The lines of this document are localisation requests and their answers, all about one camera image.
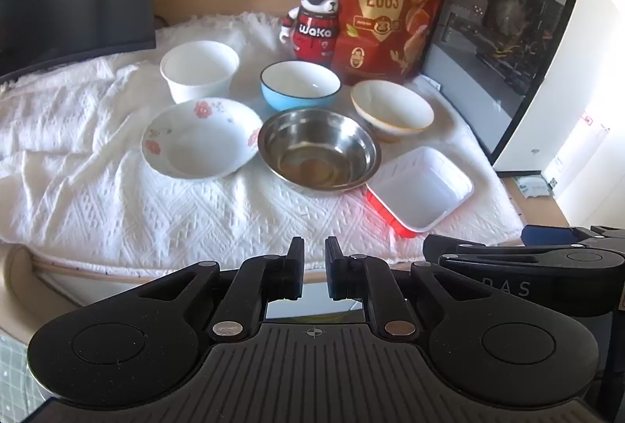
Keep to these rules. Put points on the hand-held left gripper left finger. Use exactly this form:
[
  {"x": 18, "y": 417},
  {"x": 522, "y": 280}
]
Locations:
[{"x": 294, "y": 271}]

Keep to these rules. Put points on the stainless steel bowl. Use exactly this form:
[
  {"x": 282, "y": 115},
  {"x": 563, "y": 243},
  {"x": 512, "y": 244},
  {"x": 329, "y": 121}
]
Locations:
[{"x": 317, "y": 149}]

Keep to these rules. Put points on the white woven blanket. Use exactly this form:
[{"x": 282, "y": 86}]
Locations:
[{"x": 97, "y": 188}]

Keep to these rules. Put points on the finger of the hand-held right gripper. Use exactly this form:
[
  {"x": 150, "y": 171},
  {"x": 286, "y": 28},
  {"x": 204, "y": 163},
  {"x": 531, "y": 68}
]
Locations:
[
  {"x": 547, "y": 235},
  {"x": 488, "y": 257}
]

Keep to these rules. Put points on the white computer case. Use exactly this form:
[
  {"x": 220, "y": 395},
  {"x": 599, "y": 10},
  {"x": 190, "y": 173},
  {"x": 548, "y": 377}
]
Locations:
[{"x": 551, "y": 110}]

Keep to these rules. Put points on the white paper bowl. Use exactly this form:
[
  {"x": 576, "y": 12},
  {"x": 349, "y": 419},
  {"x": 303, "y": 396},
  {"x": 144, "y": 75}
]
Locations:
[{"x": 198, "y": 71}]

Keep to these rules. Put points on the cream bowl with yellow rim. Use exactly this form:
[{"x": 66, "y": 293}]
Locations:
[{"x": 390, "y": 108}]

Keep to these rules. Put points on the white floral bowl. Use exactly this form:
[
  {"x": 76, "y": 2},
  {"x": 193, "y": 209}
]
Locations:
[{"x": 200, "y": 144}]

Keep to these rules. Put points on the panda figurine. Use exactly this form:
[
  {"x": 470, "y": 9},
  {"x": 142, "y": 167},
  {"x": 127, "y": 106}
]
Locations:
[{"x": 315, "y": 32}]

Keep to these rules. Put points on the small paper label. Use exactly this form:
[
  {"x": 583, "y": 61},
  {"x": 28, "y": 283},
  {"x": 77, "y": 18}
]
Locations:
[{"x": 533, "y": 187}]

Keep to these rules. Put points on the red snack bag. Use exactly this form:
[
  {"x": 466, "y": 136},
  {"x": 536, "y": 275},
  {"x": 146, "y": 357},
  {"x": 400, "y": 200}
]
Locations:
[{"x": 385, "y": 8}]

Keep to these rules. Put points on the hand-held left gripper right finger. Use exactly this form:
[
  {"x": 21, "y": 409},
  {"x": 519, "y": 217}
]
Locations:
[{"x": 337, "y": 271}]

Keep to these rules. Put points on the blue ceramic bowl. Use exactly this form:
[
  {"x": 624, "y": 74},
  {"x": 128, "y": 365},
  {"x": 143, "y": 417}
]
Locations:
[{"x": 298, "y": 83}]

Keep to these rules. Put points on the red and white rectangular tray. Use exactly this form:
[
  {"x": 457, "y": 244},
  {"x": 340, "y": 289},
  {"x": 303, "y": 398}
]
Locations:
[{"x": 422, "y": 191}]

